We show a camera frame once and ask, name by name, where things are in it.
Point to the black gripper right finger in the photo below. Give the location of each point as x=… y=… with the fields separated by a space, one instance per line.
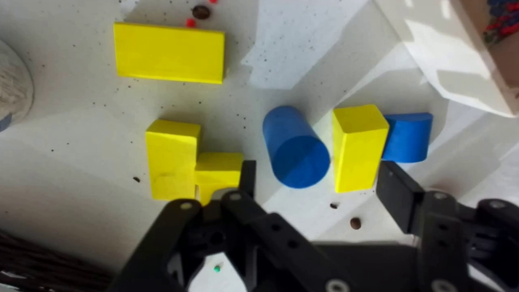
x=401 y=194

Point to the yellow block stack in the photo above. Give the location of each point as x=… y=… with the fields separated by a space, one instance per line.
x=178 y=168

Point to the blue half-round block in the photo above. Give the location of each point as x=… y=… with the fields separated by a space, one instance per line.
x=409 y=136

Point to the small wooden box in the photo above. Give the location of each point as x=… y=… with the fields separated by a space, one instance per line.
x=444 y=38

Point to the yellow upright block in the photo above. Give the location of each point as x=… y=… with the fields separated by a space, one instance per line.
x=358 y=136

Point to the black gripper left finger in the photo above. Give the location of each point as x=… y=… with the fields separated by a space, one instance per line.
x=248 y=178

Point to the blue cylinder block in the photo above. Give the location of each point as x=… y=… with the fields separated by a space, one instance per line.
x=297 y=155

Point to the yellow rectangular block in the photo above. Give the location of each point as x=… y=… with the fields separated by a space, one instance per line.
x=169 y=53

